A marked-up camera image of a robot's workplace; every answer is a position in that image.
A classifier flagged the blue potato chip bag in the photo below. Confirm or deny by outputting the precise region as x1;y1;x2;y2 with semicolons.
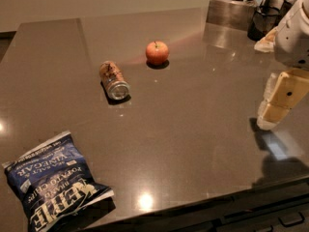
3;130;114;232

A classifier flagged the red apple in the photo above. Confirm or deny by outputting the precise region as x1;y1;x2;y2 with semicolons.
146;41;169;66

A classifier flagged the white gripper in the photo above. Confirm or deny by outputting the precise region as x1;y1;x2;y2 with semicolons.
254;0;309;131

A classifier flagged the steel snack dispenser base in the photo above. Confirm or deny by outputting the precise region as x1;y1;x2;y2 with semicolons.
206;0;255;31

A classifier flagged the orange soda can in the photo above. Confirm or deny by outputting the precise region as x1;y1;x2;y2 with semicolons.
99;61;129;101

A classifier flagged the black mesh cup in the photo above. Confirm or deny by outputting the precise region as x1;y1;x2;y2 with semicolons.
280;0;296;16
247;6;280;41

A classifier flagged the dark drawer with handle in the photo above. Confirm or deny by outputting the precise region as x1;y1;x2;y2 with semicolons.
86;177;309;232

